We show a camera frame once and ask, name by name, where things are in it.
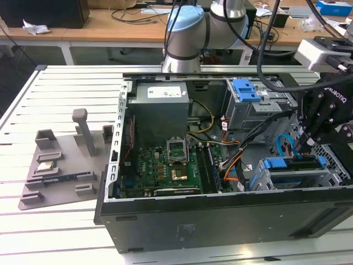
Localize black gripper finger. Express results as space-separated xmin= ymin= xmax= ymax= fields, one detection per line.
xmin=296 ymin=89 xmax=325 ymax=152
xmin=306 ymin=101 xmax=353 ymax=147

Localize orange yellow power wire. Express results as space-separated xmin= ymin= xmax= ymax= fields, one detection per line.
xmin=285 ymin=142 xmax=304 ymax=156

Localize blue data wire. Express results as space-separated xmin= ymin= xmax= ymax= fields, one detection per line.
xmin=276 ymin=134 xmax=301 ymax=159

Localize metal disk bay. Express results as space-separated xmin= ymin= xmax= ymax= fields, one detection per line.
xmin=248 ymin=156 xmax=345 ymax=191

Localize metal optical drive cage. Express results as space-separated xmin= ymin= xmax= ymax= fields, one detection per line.
xmin=222 ymin=78 xmax=300 ymax=139

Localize small white box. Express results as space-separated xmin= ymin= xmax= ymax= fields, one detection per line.
xmin=335 ymin=23 xmax=353 ymax=37

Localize blue plastic drive latch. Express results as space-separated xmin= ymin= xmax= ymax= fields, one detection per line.
xmin=232 ymin=79 xmax=262 ymax=102

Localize crumpled clear plastic bag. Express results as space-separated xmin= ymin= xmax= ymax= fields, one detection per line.
xmin=299 ymin=12 xmax=326 ymax=31

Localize blue cardboard box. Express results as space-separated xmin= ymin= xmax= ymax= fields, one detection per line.
xmin=315 ymin=0 xmax=353 ymax=16

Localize grey flat laptop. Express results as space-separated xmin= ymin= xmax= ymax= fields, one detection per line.
xmin=288 ymin=6 xmax=315 ymax=19

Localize black pen cup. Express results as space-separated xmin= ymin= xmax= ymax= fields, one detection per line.
xmin=272 ymin=12 xmax=289 ymax=28

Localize RAM stick in slot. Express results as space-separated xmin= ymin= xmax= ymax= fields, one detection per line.
xmin=207 ymin=145 xmax=223 ymax=193

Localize CPU socket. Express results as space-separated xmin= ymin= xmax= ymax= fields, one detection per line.
xmin=166 ymin=136 xmax=191 ymax=166

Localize black open PC case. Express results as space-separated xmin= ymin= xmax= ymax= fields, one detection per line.
xmin=93 ymin=72 xmax=353 ymax=254

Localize grey power supply unit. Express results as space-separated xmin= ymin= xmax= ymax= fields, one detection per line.
xmin=127 ymin=82 xmax=194 ymax=147

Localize green motherboard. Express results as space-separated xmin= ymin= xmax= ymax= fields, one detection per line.
xmin=121 ymin=145 xmax=229 ymax=197

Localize wooden desk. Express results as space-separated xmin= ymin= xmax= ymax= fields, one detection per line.
xmin=0 ymin=0 xmax=353 ymax=53

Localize grey parts rack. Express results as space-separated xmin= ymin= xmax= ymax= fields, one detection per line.
xmin=18 ymin=108 xmax=115 ymax=211

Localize RAM stick with blue label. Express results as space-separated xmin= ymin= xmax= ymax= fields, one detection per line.
xmin=26 ymin=171 xmax=95 ymax=185

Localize silver CPU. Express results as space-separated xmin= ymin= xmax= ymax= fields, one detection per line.
xmin=37 ymin=162 xmax=57 ymax=173

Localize large black box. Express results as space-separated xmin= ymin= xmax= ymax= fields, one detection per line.
xmin=0 ymin=0 xmax=90 ymax=29

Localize crumpled white paper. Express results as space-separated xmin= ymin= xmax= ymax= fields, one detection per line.
xmin=22 ymin=18 xmax=52 ymax=36

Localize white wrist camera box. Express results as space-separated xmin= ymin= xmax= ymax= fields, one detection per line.
xmin=293 ymin=35 xmax=353 ymax=74

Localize black cable bundle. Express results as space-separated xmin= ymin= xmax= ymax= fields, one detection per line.
xmin=220 ymin=110 xmax=300 ymax=169

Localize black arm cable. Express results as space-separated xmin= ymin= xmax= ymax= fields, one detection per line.
xmin=255 ymin=0 xmax=307 ymax=93

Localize yellow black power wires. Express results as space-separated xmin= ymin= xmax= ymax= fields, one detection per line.
xmin=187 ymin=99 xmax=216 ymax=136

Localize orange data wire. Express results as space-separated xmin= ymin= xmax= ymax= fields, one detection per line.
xmin=223 ymin=157 xmax=244 ymax=182

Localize red black thin wire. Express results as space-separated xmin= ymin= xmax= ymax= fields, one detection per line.
xmin=122 ymin=114 xmax=137 ymax=162

